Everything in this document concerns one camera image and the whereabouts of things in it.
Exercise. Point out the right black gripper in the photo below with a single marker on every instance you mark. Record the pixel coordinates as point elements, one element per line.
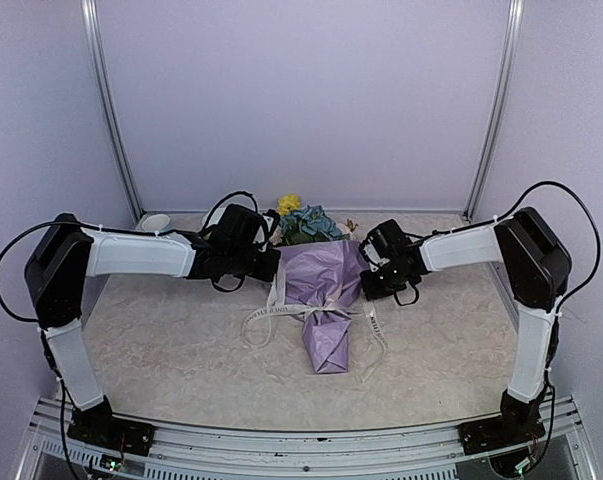
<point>371,291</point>

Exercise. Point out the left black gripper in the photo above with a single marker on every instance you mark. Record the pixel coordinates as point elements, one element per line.
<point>264,273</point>

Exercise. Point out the yellow fake flower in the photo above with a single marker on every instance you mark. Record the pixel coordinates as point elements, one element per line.
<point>288,203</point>

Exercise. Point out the cream printed ribbon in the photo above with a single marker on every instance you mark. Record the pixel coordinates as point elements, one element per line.
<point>325,321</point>

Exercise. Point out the blue fake flower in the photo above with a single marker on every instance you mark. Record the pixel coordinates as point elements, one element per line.
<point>309,214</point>

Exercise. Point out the purple wrapping paper sheet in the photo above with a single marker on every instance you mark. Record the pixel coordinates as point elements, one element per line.
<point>324,278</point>

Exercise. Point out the white ceramic bowl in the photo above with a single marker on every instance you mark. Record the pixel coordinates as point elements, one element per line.
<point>212,218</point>

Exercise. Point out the pink fake rose stems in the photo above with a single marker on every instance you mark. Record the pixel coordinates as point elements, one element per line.
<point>351,224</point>

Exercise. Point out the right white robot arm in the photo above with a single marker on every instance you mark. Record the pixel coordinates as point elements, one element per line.
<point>537,266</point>

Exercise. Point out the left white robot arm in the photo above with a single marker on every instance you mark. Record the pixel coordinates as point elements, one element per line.
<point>70,252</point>

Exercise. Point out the light blue mug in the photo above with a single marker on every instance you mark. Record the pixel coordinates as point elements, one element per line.
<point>156,223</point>

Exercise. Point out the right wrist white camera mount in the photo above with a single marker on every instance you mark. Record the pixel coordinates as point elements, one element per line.
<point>371,255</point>

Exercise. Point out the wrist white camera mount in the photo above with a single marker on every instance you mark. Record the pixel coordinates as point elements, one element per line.
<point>371,255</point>
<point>272,219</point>

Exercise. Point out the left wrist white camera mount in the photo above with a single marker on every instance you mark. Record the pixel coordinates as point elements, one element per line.
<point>272,219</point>

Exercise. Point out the right aluminium corner post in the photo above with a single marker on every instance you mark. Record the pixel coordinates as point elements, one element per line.
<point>498,106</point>

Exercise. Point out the aluminium corner post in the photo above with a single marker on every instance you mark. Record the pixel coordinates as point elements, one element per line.
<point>498,106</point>
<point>97,53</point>

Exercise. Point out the aluminium front rail frame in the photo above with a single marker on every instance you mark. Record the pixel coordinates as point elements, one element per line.
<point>182,451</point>

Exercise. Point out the left aluminium corner post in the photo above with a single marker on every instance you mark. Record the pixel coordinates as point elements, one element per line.
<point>97,53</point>

